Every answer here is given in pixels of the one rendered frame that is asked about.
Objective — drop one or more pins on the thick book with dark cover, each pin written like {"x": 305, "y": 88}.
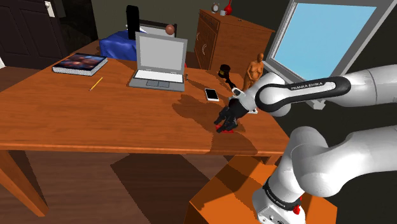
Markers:
{"x": 81, "y": 63}

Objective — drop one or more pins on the small red object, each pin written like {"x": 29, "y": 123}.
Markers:
{"x": 229, "y": 131}

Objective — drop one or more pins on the orange robot stand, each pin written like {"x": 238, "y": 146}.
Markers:
{"x": 223, "y": 198}

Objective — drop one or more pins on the wooden chest of drawers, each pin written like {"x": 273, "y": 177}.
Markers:
{"x": 235, "y": 43}

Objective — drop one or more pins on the brown ball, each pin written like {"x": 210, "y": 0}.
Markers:
{"x": 169, "y": 29}

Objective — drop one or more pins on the yellow pencil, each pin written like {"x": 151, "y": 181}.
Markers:
{"x": 96, "y": 83}

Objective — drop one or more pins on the brown wooden desk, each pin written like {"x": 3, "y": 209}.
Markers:
{"x": 93, "y": 121}

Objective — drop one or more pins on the window with grey frame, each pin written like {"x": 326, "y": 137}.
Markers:
{"x": 319, "y": 34}

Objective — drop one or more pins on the tall black rounded block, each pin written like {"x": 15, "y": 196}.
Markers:
{"x": 132, "y": 21}

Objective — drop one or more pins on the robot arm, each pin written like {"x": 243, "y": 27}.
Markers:
{"x": 313, "y": 167}

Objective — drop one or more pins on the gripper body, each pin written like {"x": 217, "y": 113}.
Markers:
{"x": 237, "y": 108}

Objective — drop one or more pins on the grey open laptop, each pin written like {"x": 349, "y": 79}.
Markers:
{"x": 160, "y": 56}

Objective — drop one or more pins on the dark door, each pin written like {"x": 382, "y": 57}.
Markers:
{"x": 28, "y": 34}

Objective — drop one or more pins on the bed with blue blanket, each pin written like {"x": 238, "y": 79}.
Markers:
{"x": 118, "y": 46}

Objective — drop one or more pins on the white smartphone with black screen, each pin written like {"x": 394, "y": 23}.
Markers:
{"x": 211, "y": 94}

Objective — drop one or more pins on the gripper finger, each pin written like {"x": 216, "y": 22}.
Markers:
{"x": 221, "y": 119}
{"x": 231, "y": 124}

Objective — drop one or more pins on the orange human figure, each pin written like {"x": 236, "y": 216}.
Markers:
{"x": 254, "y": 69}

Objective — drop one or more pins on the black gavel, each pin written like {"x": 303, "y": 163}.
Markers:
{"x": 224, "y": 70}

